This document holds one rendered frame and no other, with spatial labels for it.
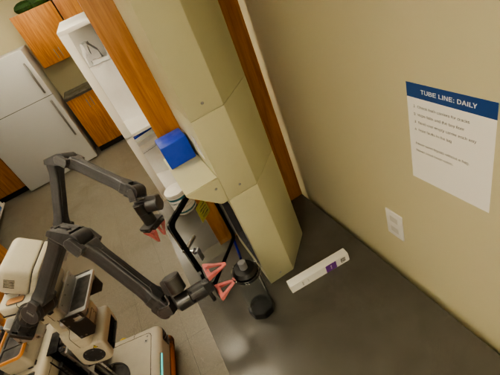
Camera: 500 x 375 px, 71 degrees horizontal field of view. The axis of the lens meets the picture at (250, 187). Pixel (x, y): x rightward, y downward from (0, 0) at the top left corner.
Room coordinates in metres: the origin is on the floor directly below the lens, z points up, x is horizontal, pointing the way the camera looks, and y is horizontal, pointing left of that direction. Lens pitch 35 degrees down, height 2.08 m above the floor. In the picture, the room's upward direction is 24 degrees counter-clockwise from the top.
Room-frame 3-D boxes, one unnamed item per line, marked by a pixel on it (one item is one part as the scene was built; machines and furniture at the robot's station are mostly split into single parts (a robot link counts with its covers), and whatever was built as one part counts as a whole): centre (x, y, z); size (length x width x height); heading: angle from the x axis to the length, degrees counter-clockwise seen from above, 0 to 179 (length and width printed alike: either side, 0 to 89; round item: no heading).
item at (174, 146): (1.17, 0.19, 1.55); 0.10 x 0.10 x 0.09; 12
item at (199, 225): (1.11, 0.24, 1.19); 0.30 x 0.01 x 0.40; 148
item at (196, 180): (1.08, 0.17, 1.46); 0.32 x 0.11 x 0.10; 12
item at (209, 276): (0.84, 0.23, 1.23); 0.09 x 0.07 x 0.07; 101
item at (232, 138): (1.12, -0.01, 1.32); 0.32 x 0.25 x 0.77; 12
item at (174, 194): (1.70, 0.39, 1.01); 0.13 x 0.13 x 0.15
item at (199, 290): (0.83, 0.30, 1.19); 0.07 x 0.07 x 0.10; 11
